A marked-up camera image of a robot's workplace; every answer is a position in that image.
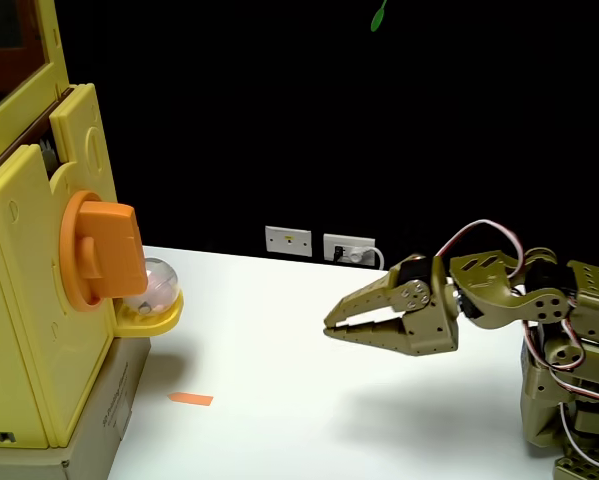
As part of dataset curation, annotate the orange vending machine knob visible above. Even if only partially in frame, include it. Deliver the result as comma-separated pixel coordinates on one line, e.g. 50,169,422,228
58,189,149,314

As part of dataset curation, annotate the yellow toy vending machine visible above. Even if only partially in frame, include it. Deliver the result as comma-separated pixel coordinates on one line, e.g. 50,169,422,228
0,0,186,450

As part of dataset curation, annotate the orange arrow sticker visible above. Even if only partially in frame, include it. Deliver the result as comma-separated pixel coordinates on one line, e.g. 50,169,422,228
166,391,215,409

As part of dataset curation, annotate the clear plastic capsule ball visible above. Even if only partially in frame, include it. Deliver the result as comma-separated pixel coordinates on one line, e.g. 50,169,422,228
123,257,183,315

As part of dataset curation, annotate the green leaf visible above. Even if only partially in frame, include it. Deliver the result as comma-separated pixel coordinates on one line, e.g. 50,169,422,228
369,0,390,34

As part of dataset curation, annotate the white plug with cable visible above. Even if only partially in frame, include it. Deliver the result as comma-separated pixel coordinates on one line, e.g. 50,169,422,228
346,245,387,271

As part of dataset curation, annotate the white wall socket plate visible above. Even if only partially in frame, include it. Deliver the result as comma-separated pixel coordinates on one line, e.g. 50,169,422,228
322,233,377,266

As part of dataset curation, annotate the white blank wall plate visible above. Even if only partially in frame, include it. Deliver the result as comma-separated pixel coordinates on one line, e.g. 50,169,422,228
264,225,314,259

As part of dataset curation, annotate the red white servo cable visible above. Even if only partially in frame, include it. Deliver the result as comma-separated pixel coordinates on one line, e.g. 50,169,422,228
434,218,526,281

